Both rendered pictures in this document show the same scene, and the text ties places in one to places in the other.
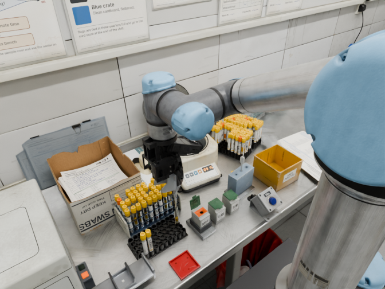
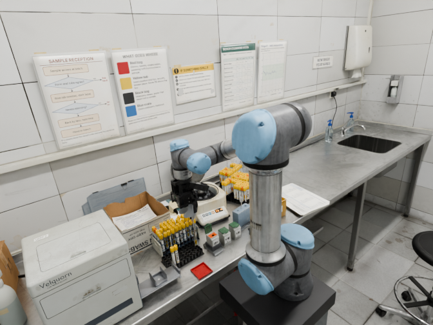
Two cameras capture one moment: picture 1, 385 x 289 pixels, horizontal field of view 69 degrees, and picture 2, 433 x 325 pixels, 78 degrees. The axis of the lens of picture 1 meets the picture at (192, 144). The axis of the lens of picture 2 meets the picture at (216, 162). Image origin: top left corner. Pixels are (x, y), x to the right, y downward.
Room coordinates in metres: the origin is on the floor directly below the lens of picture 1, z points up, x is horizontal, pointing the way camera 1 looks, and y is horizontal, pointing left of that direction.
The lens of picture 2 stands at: (-0.40, -0.06, 1.72)
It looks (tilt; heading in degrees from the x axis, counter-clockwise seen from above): 22 degrees down; 0
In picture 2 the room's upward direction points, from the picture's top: 4 degrees counter-clockwise
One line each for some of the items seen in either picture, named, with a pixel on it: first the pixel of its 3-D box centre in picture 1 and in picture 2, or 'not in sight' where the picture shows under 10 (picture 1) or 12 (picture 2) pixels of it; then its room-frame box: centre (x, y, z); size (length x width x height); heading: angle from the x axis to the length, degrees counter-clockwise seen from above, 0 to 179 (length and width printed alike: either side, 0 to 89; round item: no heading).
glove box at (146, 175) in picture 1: (144, 168); (173, 213); (0.86, 0.19, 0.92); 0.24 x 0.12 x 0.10; 36
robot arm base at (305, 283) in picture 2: not in sight; (291, 272); (0.32, -0.30, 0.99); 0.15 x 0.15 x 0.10
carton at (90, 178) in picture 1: (95, 180); (138, 220); (0.77, 0.36, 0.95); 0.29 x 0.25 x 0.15; 36
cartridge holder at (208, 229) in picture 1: (200, 223); (213, 245); (0.61, -0.02, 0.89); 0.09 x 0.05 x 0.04; 38
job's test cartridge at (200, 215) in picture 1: (200, 218); (212, 240); (0.61, -0.02, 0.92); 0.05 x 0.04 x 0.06; 38
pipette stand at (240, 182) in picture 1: (240, 180); (241, 216); (0.77, -0.18, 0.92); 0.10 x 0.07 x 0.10; 132
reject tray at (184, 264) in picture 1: (184, 264); (201, 270); (0.47, 0.03, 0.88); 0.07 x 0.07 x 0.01; 36
